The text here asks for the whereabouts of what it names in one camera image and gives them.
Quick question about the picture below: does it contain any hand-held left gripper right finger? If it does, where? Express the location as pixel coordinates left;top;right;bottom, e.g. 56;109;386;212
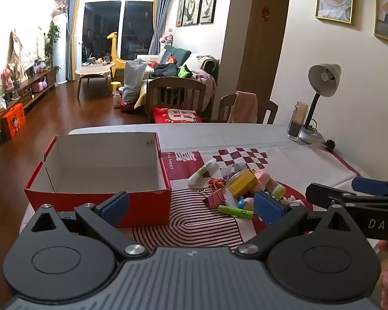
235;190;364;260

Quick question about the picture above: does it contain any black framed wall picture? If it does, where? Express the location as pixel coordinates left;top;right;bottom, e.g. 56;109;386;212
199;0;219;25
176;0;185;27
183;0;204;26

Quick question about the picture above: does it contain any pink binder clip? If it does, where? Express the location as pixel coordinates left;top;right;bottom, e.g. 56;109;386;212
199;187;227;206

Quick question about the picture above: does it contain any green white small bottle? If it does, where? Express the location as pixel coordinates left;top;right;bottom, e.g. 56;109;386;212
267;182;285;201

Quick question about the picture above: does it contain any red white printed tablecloth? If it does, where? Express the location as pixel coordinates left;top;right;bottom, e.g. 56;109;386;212
129;147;372;252

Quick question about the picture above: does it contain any wooden TV cabinet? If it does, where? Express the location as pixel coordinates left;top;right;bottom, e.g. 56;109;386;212
0;68;57;120

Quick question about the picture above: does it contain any grey plastic bag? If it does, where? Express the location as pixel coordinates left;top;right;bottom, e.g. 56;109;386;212
121;60;147;105

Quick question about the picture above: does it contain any glass sliding door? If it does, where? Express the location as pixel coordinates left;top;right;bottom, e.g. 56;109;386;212
79;0;156;65

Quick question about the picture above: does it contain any yellow giraffe toy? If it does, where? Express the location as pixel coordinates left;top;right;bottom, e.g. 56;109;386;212
107;32;127;80

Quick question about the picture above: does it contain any wooden coffee table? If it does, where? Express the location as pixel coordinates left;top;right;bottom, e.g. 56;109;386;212
75;63;116;100

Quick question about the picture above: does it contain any grey desk lamp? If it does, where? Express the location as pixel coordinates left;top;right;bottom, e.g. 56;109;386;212
297;64;341;144

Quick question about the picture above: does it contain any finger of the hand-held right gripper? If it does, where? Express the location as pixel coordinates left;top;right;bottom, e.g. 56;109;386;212
351;177;388;197
305;183;388;206

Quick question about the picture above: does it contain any brown wooden door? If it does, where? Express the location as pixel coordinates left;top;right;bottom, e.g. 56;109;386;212
237;0;292;121

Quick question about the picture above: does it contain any orange gift box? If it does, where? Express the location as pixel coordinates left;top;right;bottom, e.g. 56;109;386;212
1;103;26;140

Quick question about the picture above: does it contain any red printed package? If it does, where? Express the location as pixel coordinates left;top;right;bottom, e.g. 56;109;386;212
153;107;203;124

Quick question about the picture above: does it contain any white knife green handle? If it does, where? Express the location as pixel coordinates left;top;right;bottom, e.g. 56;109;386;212
188;160;218;187

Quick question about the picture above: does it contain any green highlighter pen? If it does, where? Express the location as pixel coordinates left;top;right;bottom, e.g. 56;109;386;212
218;204;255;219

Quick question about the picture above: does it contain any small yellow box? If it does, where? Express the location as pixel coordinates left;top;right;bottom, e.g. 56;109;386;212
228;169;257;197

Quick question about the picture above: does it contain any red cardboard box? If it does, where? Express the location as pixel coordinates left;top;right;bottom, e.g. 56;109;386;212
24;132;172;230

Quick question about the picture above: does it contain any wooden dining chair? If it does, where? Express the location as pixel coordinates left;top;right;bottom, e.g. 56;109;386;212
218;94;279;125
146;77;207;123

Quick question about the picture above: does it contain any white tower air conditioner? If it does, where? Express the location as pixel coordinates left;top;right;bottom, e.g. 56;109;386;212
53;13;68;83

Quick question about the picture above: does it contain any blue yellow curtain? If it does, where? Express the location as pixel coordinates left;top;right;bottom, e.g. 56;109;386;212
148;0;172;55
65;0;81;81

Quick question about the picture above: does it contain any red floor cushion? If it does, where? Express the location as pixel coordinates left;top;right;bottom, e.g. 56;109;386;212
120;102;146;113

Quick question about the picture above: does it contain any pink towel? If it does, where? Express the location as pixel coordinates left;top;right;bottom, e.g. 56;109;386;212
228;91;258;124

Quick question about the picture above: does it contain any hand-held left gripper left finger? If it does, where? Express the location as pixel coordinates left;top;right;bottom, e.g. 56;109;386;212
29;191;149;260

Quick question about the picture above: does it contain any clear toothpick holder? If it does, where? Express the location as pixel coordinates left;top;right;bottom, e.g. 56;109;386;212
287;101;309;141

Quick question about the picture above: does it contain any small white toy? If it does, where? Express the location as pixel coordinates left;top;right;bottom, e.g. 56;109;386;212
280;195;306;208

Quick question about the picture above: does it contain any green sofa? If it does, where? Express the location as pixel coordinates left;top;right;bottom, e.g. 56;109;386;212
142;45;220;110

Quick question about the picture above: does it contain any pink plastic toy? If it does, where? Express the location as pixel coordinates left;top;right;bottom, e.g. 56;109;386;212
31;77;48;94

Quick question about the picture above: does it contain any pink plush doll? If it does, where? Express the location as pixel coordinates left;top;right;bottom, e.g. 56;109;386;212
2;68;14;89

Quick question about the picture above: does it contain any clothes pile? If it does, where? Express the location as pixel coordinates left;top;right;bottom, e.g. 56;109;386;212
150;62;195;79

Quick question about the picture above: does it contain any green potted plant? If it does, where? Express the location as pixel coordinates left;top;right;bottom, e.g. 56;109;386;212
45;24;60;62

